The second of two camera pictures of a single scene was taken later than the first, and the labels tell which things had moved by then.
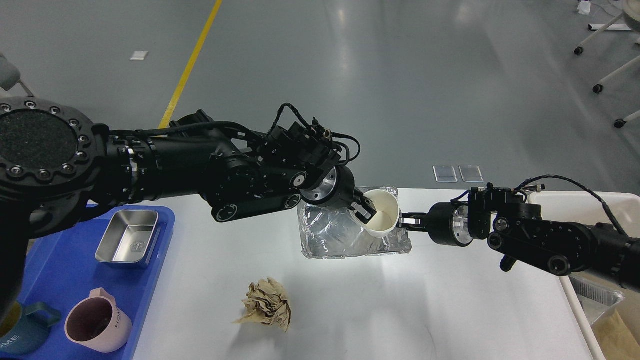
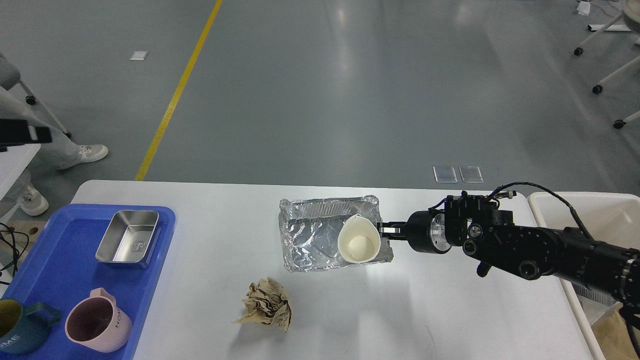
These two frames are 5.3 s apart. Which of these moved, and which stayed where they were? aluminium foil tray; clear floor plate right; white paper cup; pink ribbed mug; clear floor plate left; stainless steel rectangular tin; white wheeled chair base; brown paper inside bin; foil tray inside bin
Moved: aluminium foil tray; white paper cup
Stayed: clear floor plate left; white wheeled chair base; pink ribbed mug; foil tray inside bin; stainless steel rectangular tin; clear floor plate right; brown paper inside bin
